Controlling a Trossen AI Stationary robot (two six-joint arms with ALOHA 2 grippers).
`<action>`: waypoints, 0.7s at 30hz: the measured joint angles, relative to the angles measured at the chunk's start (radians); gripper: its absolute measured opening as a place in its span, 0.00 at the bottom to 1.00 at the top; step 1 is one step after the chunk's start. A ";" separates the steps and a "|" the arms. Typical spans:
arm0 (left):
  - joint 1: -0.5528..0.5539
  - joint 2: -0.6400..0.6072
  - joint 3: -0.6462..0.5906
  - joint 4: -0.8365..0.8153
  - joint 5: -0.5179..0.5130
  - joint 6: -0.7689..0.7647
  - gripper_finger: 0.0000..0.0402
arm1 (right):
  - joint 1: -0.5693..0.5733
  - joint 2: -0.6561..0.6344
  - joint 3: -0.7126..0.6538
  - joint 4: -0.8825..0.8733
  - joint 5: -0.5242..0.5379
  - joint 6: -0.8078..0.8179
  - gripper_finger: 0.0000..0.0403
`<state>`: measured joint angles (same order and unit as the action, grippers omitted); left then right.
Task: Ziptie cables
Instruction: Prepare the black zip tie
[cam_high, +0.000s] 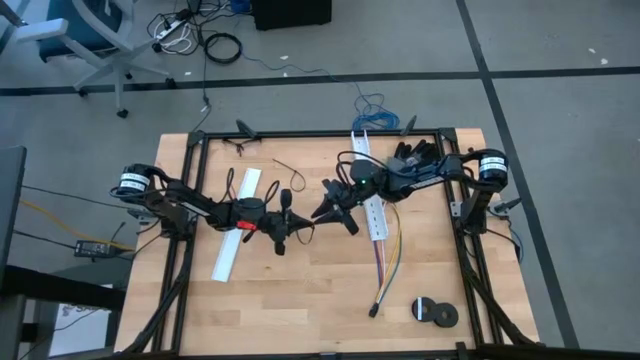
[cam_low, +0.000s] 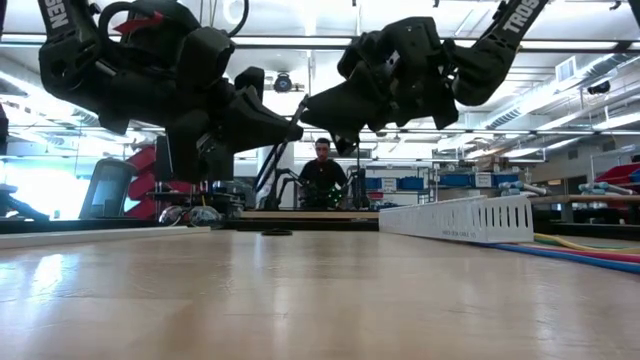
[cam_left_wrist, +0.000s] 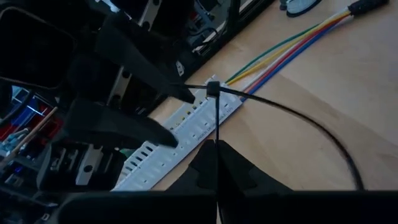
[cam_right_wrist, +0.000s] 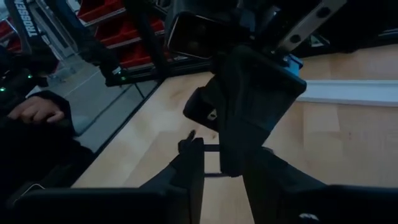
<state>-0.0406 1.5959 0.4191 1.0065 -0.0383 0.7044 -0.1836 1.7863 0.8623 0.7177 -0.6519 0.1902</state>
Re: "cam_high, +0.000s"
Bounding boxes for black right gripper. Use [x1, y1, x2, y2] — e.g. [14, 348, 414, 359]
[311, 178, 385, 237]

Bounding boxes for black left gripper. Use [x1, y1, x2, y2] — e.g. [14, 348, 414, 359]
[261, 188, 316, 258]

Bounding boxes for black zip tie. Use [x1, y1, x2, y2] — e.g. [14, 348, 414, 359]
[272, 158, 308, 194]
[293, 221, 317, 247]

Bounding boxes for white slotted cable duct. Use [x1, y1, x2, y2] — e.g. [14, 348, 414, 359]
[349, 129, 390, 242]

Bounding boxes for bundle of coloured cables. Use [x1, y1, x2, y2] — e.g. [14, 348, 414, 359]
[375, 238, 387, 307]
[372, 238, 384, 309]

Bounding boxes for white cable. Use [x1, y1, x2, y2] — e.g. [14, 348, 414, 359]
[377, 238, 394, 307]

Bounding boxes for grey glove with green cuff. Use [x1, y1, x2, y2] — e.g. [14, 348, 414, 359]
[384, 154, 419, 176]

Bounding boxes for clear safety glasses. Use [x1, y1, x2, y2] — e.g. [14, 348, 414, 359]
[222, 138, 261, 157]

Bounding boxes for black work glove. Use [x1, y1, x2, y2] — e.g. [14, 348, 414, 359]
[392, 139, 444, 174]

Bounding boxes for black tape roll white label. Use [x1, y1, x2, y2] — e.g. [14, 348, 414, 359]
[411, 296, 439, 323]

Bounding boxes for plain black tape roll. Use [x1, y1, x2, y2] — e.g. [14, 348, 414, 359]
[432, 302, 460, 329]

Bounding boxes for black power adapter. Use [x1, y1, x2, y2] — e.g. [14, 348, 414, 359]
[73, 239, 113, 259]

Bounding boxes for black box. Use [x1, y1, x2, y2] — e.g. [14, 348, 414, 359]
[249, 0, 334, 32]

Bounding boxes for white power strip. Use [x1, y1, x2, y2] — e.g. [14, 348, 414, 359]
[153, 17, 189, 41]

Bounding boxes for white printed box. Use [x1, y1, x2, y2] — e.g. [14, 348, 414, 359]
[48, 302, 115, 357]

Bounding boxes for dark grey cabinet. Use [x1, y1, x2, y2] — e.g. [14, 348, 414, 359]
[0, 144, 29, 274]

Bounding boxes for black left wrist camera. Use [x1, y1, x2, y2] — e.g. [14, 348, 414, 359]
[234, 197, 267, 222]

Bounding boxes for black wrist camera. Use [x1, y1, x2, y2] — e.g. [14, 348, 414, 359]
[234, 197, 267, 222]
[348, 159, 382, 185]

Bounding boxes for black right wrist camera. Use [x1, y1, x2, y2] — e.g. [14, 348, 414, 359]
[348, 159, 382, 185]

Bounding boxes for white flat duct cover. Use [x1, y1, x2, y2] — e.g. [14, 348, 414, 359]
[210, 167, 263, 284]

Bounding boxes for blue floor cable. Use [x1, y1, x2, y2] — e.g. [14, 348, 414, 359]
[242, 52, 401, 132]

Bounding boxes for long black floor cable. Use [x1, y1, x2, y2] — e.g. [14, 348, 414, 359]
[187, 27, 214, 135]

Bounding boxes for black coiled cable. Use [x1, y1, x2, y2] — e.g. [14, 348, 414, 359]
[203, 32, 244, 65]

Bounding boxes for white frame office chair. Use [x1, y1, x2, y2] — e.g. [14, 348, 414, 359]
[0, 0, 177, 120]

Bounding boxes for yellow floor cable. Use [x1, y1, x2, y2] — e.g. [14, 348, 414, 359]
[18, 198, 136, 251]

